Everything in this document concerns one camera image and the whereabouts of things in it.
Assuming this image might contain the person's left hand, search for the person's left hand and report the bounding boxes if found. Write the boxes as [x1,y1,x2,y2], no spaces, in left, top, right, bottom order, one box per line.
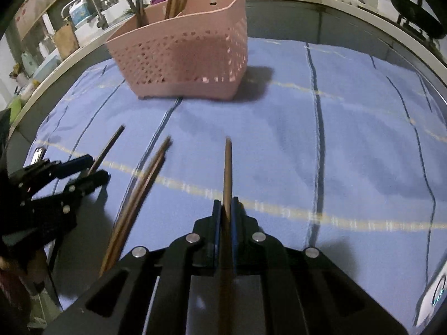
[0,251,48,295]

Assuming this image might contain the kitchen counter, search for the kitchen counter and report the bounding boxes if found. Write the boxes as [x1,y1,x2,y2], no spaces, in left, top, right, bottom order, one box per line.
[7,0,447,141]

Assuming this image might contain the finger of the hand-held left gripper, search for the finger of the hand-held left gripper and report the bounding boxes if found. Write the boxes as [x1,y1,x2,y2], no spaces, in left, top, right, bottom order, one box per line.
[30,169,111,217]
[9,155,95,192]

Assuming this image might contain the steel kitchen faucet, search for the steel kitchen faucet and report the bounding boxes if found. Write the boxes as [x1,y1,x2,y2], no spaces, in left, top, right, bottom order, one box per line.
[61,0,108,30]

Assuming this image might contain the wooden cutting board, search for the wooden cutting board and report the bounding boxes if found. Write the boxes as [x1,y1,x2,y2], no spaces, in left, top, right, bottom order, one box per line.
[54,22,80,60]

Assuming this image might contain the gas stove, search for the gas stove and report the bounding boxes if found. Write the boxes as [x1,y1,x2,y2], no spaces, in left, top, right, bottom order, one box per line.
[394,13,446,44]

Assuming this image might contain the fruit print wall poster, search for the fruit print wall poster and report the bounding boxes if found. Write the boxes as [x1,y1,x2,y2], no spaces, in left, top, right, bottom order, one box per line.
[14,0,116,41]

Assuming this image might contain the blue label plastic jug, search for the blue label plastic jug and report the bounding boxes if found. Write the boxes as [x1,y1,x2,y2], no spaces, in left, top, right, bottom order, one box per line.
[69,0,95,26]

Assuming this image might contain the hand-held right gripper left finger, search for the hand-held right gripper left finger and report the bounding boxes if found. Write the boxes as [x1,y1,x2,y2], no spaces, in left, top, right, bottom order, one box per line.
[42,200,222,335]

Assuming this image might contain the blue checked cloth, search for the blue checked cloth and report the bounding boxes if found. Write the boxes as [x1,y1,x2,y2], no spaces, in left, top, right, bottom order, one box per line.
[26,37,447,335]

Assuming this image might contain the white square device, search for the white square device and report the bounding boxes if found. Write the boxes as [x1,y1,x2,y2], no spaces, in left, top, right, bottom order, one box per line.
[413,271,447,329]

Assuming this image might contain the smartphone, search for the smartphone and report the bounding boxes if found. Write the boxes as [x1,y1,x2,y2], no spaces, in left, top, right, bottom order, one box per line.
[29,146,47,167]

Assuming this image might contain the black chopstick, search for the black chopstick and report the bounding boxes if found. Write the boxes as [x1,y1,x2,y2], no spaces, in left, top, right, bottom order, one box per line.
[134,0,145,28]

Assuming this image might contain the pale plastic bottles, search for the pale plastic bottles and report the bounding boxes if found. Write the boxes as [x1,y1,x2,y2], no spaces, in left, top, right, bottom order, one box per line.
[19,34,54,79]

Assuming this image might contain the black wok with lid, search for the black wok with lid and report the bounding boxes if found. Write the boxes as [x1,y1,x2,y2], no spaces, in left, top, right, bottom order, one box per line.
[386,0,447,40]

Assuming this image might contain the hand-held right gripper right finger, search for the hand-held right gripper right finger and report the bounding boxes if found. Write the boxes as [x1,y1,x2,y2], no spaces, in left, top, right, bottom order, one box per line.
[231,197,410,335]

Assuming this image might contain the pink perforated plastic basket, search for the pink perforated plastic basket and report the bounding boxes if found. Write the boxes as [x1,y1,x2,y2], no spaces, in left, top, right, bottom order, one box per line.
[105,0,249,100]

